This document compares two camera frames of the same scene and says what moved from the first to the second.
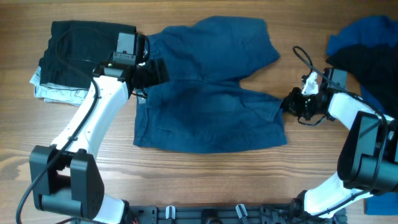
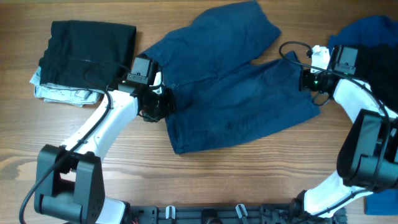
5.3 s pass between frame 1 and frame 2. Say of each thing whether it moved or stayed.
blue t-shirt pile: stayed
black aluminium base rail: stayed
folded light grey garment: stayed
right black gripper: moved
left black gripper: moved
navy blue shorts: moved
